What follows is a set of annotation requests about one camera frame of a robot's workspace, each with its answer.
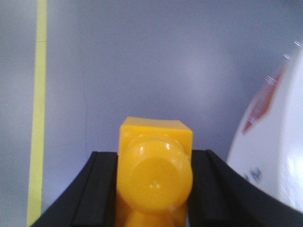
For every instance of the yellow duplo block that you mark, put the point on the yellow duplo block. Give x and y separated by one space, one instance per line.
154 173

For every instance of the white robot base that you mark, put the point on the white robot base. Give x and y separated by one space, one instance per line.
267 149

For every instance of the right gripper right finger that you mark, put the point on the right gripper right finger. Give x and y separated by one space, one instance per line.
222 198

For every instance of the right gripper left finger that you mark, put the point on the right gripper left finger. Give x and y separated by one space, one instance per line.
90 200

